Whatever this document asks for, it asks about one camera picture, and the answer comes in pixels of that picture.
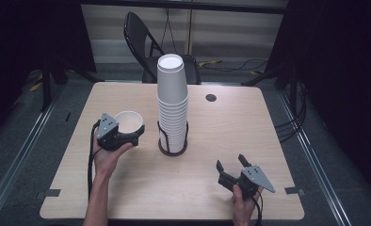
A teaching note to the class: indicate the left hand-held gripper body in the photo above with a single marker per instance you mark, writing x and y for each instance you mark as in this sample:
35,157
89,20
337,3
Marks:
107,132

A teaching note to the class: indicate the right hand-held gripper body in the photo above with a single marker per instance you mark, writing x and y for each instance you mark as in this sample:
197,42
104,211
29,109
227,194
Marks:
253,180

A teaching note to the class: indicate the single white paper cup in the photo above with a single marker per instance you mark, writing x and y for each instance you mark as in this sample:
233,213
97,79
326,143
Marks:
128,123

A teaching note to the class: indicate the stack of white paper cups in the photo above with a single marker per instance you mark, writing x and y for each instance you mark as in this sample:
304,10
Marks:
173,94

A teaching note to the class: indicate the person's left hand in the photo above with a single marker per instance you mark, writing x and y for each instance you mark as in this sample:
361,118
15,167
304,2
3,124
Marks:
106,161

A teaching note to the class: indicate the person's right hand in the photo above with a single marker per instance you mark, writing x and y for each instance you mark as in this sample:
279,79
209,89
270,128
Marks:
244,211

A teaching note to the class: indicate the grey tape strip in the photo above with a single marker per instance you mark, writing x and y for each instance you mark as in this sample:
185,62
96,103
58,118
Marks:
293,190

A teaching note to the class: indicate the round dark table grommet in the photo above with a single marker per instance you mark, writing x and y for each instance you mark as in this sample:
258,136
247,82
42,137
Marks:
211,97

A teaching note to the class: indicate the black metal stand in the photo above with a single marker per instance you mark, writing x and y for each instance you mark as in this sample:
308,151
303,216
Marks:
46,88
292,88

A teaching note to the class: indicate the yellow floor tape piece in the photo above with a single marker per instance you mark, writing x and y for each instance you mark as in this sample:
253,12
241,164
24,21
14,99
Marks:
35,87
209,63

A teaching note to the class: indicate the black folding chair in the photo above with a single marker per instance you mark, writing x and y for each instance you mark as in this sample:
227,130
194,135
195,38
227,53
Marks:
136,33

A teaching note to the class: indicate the metal floor rail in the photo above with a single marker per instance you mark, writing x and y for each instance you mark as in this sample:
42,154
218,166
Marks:
312,157
20,157

